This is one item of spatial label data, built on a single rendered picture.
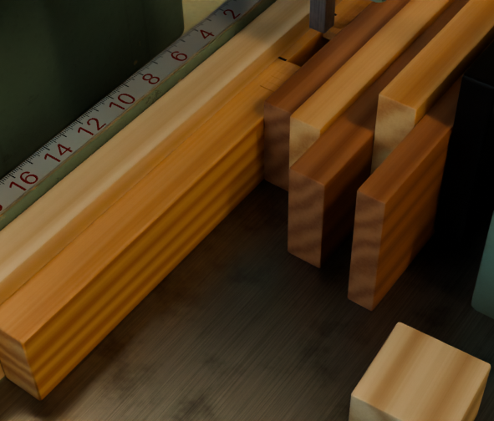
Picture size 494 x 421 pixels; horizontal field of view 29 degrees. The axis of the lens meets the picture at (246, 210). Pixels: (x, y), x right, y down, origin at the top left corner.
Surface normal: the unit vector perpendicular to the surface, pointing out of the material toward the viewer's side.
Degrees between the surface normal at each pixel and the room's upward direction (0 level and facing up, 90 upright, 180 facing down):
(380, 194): 0
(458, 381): 0
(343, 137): 0
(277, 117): 90
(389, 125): 90
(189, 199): 90
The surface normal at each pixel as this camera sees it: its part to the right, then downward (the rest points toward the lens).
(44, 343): 0.81, 0.42
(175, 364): -0.02, -0.69
